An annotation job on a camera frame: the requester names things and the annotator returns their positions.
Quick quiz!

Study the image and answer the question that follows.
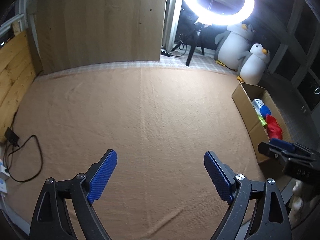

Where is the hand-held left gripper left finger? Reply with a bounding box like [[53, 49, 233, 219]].
[[29, 149, 118, 240]]

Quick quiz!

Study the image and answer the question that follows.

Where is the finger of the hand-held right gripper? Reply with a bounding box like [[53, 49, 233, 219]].
[[258, 142, 314, 162], [270, 138, 320, 156]]

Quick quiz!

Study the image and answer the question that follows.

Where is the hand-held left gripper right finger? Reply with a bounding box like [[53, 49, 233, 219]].
[[204, 151, 292, 240]]

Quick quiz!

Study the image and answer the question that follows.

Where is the red fabric bag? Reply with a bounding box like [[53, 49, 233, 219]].
[[265, 114, 284, 140]]

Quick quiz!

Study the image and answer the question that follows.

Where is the blue round lid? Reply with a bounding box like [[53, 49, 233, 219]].
[[259, 105, 272, 117]]

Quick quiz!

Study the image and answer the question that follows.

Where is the cardboard box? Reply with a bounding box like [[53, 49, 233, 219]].
[[231, 82, 293, 164]]

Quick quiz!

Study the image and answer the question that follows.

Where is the white fluffy toy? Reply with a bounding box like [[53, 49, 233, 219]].
[[291, 180, 305, 212]]

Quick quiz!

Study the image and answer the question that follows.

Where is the small penguin plush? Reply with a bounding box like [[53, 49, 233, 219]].
[[237, 43, 271, 85]]

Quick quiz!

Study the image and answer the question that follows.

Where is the black power adapter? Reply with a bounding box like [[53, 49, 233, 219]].
[[4, 127, 20, 148]]

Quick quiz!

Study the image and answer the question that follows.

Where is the white power strip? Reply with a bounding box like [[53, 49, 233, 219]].
[[0, 162, 9, 196]]

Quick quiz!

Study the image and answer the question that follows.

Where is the large penguin plush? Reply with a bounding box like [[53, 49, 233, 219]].
[[214, 22, 255, 70]]

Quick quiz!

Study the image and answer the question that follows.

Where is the black tripod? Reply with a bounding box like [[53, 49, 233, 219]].
[[172, 22, 205, 67]]

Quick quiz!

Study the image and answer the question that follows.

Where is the pine plank headboard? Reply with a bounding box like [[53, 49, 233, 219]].
[[0, 29, 37, 143]]

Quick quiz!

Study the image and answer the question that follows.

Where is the light wooden panel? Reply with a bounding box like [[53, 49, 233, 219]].
[[32, 0, 168, 74]]

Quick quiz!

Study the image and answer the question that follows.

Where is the small holed wooden strip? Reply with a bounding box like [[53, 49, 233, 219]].
[[12, 21, 22, 37]]

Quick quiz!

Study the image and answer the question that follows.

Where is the black cable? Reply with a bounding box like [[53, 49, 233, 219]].
[[4, 134, 43, 182]]

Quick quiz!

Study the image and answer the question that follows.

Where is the ring light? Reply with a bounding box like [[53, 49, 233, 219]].
[[179, 0, 255, 27]]

